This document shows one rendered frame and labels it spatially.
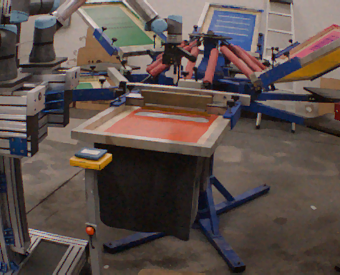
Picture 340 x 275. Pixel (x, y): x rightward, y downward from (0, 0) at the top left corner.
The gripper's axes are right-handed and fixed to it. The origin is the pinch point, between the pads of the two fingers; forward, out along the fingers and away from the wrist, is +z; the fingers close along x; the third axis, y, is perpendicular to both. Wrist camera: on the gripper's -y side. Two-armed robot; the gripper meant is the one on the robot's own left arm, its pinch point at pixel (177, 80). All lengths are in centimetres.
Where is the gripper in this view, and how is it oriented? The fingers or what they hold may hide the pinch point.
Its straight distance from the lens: 258.8
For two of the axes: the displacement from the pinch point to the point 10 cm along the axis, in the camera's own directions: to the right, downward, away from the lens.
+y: -9.7, -1.0, 2.4
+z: -0.3, 9.6, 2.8
